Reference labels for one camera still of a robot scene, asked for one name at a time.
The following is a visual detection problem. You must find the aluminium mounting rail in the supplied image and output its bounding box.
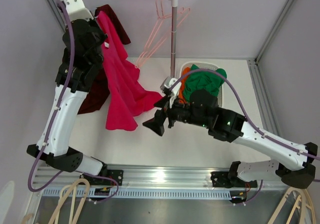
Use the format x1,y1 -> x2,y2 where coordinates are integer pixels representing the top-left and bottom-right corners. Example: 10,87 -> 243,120
33,165 -> 285,200

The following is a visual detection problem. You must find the orange t shirt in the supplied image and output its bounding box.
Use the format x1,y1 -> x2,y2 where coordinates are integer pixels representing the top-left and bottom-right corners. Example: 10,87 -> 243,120
178,67 -> 191,104

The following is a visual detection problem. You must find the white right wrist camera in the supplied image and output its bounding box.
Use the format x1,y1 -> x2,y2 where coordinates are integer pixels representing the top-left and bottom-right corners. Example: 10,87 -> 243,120
160,76 -> 181,108

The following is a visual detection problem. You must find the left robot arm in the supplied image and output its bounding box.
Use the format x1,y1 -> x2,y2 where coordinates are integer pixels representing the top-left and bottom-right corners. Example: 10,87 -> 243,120
26,19 -> 108,185

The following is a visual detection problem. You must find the maroon t shirt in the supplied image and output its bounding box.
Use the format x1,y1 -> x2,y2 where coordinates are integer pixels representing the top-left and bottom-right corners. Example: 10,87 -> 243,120
78,4 -> 131,114

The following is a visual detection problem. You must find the pink hanger of green shirt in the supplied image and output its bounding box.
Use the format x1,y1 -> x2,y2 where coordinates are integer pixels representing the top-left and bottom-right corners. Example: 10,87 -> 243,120
135,0 -> 172,68

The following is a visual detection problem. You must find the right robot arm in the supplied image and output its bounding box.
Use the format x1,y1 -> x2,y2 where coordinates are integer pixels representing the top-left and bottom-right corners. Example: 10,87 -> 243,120
143,89 -> 318,189

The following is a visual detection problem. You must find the pink magenta t shirt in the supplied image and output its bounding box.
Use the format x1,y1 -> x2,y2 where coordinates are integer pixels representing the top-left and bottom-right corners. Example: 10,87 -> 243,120
97,11 -> 162,131

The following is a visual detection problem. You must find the pink hanger of orange shirt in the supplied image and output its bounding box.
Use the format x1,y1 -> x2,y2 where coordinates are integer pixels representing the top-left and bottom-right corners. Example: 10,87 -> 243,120
134,6 -> 191,69

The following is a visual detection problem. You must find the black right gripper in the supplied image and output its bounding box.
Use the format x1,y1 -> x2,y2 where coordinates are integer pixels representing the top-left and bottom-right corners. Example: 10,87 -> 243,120
142,93 -> 210,136

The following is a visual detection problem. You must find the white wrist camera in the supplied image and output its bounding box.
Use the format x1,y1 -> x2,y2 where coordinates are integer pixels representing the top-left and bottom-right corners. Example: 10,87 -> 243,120
63,0 -> 94,21
160,76 -> 181,108

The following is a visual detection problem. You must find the white perforated plastic basket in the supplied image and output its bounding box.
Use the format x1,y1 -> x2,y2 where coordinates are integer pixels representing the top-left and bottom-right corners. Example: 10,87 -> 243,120
180,62 -> 227,107

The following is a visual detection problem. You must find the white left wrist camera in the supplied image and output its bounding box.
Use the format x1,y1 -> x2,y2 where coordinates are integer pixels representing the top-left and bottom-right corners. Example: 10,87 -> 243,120
63,0 -> 94,21

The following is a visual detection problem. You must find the green t shirt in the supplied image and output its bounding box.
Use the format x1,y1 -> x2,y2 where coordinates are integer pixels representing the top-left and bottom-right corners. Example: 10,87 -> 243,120
183,71 -> 224,103

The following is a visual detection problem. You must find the beige wooden hangers right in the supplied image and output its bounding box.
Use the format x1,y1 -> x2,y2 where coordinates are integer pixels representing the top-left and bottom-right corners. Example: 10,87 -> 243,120
268,187 -> 317,224

